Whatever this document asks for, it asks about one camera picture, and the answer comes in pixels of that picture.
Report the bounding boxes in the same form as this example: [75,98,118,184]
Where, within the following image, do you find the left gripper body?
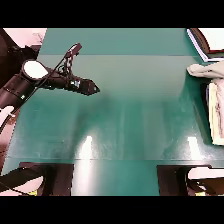
[67,75,101,97]

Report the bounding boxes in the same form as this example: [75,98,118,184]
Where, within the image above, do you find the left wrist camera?
[61,42,83,77]

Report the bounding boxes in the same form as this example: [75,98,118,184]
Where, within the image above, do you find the pale pink garment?
[205,79,224,147]

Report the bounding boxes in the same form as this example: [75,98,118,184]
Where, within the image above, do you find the beige garment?
[186,60,224,80]

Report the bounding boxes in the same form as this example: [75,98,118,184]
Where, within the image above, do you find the black cable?
[0,54,69,134]

